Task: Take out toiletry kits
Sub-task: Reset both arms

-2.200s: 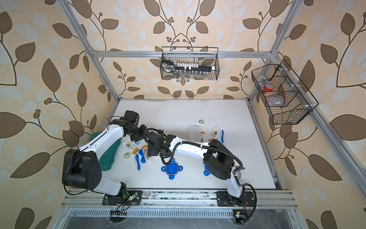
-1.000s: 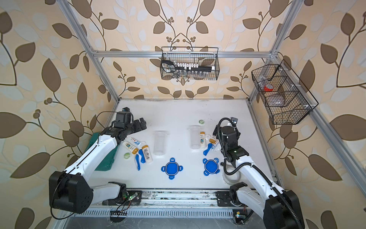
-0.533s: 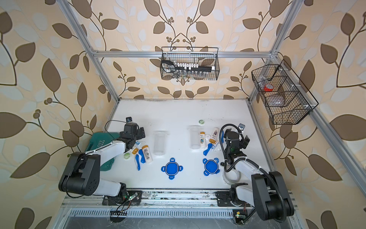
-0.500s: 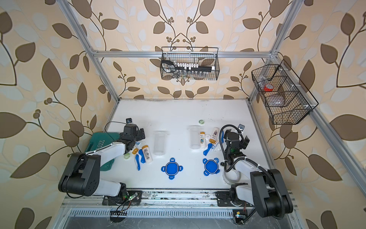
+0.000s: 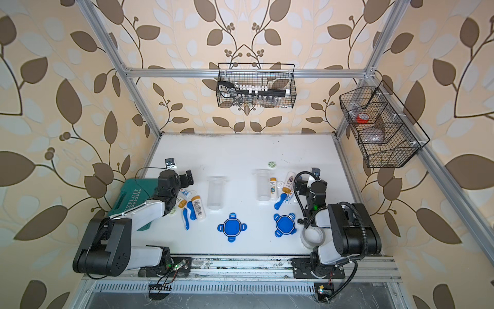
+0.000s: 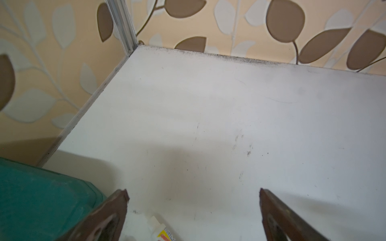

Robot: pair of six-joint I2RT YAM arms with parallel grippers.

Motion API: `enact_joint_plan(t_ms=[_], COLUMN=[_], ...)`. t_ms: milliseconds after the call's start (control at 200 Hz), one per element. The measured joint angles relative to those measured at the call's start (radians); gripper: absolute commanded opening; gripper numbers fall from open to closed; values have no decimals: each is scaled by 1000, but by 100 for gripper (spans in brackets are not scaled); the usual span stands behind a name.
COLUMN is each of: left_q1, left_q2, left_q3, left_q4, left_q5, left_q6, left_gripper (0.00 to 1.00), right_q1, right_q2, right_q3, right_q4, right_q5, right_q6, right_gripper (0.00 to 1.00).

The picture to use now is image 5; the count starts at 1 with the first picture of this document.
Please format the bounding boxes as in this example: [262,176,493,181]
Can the clear toiletry cup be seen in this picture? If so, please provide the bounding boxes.
[207,177,226,211]
[254,169,271,202]

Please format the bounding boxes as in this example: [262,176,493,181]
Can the blue lid of cup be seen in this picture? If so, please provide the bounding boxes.
[274,212,297,238]
[217,212,248,243]

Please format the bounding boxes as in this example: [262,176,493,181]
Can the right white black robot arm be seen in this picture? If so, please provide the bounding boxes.
[291,180,382,279]

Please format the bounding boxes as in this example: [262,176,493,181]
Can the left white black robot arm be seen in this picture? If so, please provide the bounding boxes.
[72,169,194,279]

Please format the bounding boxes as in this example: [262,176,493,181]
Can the green plastic tool case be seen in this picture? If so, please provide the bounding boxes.
[108,178,158,216]

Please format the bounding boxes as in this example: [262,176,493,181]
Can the clear tape roll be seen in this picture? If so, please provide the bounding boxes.
[301,227,326,250]

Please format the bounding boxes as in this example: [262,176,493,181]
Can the red item in basket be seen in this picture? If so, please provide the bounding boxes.
[355,113,370,124]

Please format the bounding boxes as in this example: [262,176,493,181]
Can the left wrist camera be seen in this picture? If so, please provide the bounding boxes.
[165,158,177,170]

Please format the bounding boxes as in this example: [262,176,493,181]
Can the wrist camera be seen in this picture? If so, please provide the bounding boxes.
[165,158,177,170]
[307,167,321,187]

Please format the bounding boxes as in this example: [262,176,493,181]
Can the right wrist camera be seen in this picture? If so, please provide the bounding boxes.
[307,167,321,187]

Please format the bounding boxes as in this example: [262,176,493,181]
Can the aluminium front rail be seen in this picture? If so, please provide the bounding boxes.
[82,254,402,283]

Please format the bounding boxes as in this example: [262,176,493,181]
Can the black handled scissors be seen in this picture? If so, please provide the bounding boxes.
[216,81,241,99]

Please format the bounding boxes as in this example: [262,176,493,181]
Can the right black wire basket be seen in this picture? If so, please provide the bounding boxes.
[339,81,430,168]

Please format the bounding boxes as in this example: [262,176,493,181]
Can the black wire basket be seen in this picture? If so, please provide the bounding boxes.
[216,62,297,109]
[339,81,430,168]

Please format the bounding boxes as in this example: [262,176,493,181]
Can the white black socket rail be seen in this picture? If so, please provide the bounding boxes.
[234,83,292,97]

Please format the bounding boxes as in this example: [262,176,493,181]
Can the back black wire basket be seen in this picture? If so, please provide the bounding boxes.
[216,62,297,109]

